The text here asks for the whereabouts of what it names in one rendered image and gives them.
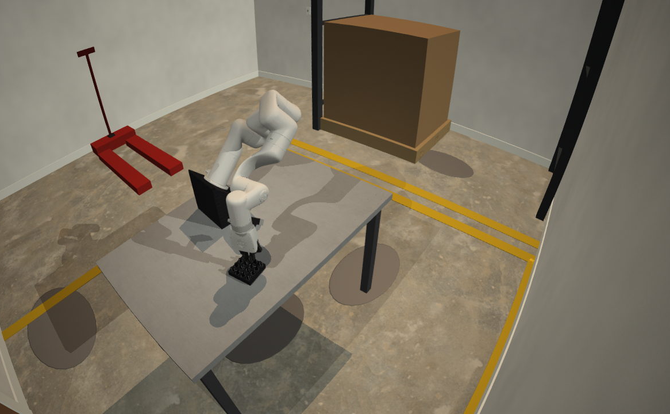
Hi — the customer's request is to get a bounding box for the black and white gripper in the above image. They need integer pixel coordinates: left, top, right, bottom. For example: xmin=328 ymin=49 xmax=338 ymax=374
xmin=230 ymin=224 xmax=262 ymax=263

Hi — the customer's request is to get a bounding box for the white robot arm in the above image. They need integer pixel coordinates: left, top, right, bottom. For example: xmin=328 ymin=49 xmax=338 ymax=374
xmin=204 ymin=90 xmax=301 ymax=233

